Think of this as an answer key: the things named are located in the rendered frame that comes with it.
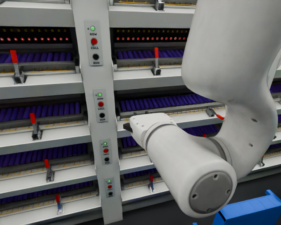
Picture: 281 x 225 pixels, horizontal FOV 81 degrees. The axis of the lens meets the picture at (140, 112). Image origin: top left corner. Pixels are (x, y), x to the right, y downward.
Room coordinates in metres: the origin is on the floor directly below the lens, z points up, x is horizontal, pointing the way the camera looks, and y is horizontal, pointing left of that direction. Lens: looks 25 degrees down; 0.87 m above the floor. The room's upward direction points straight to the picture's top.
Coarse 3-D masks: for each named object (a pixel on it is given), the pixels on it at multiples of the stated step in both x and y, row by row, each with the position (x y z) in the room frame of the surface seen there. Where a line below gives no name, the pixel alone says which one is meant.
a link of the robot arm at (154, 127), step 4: (156, 124) 0.29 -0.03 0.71; (160, 124) 0.28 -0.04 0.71; (164, 124) 0.28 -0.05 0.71; (168, 124) 0.28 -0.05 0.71; (172, 124) 0.28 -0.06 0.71; (152, 128) 0.28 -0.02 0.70; (156, 128) 0.27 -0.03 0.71; (148, 132) 0.28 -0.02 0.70; (152, 132) 0.27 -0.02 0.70; (148, 136) 0.27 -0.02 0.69; (144, 140) 0.27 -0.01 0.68; (148, 140) 0.26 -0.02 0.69; (144, 144) 0.27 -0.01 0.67; (144, 148) 0.27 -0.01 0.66
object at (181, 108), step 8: (200, 104) 0.70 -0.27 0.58; (208, 104) 0.70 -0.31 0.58; (216, 104) 0.71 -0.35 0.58; (224, 104) 0.72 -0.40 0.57; (120, 112) 0.61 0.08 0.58; (128, 112) 0.61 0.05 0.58; (136, 112) 0.61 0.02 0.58; (144, 112) 0.62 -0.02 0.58; (160, 112) 0.64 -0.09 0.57; (168, 112) 0.65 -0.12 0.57; (192, 112) 0.66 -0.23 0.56
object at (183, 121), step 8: (144, 88) 0.74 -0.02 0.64; (152, 88) 0.75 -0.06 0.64; (160, 88) 0.76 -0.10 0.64; (168, 88) 0.78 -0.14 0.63; (176, 88) 0.79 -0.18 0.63; (200, 112) 0.68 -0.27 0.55; (216, 112) 0.69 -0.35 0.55; (224, 112) 0.69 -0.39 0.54; (128, 120) 0.60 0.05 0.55; (176, 120) 0.62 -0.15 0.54; (184, 120) 0.63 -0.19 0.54; (192, 120) 0.63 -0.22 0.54; (200, 120) 0.64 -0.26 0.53; (208, 120) 0.65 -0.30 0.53; (216, 120) 0.67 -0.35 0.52; (120, 128) 0.56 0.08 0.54; (120, 136) 0.56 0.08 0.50; (128, 136) 0.57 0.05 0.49
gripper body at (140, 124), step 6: (144, 114) 0.39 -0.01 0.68; (150, 114) 0.39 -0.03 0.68; (156, 114) 0.39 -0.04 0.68; (162, 114) 0.39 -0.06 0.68; (132, 120) 0.35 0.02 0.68; (138, 120) 0.35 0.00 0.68; (144, 120) 0.34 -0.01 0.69; (150, 120) 0.34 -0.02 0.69; (156, 120) 0.34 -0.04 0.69; (162, 120) 0.34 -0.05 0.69; (168, 120) 0.34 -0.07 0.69; (132, 126) 0.34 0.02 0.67; (138, 126) 0.31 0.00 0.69; (144, 126) 0.31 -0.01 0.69; (150, 126) 0.31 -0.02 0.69; (138, 132) 0.30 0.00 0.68; (144, 132) 0.29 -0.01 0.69; (138, 138) 0.30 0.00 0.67; (138, 144) 0.31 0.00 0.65
